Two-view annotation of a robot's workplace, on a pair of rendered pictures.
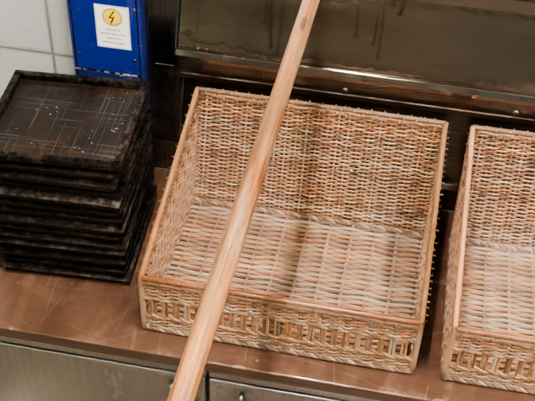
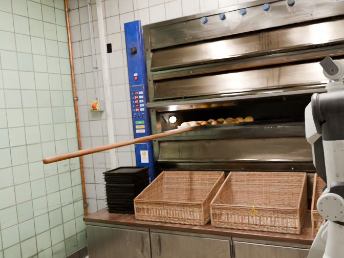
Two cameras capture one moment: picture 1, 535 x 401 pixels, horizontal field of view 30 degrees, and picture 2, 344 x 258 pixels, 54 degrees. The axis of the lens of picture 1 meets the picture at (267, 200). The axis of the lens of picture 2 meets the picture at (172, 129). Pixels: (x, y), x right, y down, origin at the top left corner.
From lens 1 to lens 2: 1.49 m
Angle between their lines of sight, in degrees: 43
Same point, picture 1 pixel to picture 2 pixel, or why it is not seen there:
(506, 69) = (236, 154)
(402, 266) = not seen: hidden behind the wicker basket
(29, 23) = (127, 160)
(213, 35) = (167, 155)
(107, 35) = (143, 158)
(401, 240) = not seen: hidden behind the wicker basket
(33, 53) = not seen: hidden behind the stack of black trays
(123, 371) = (129, 233)
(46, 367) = (111, 234)
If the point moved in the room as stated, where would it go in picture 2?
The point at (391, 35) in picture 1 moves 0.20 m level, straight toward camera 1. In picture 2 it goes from (207, 149) to (197, 153)
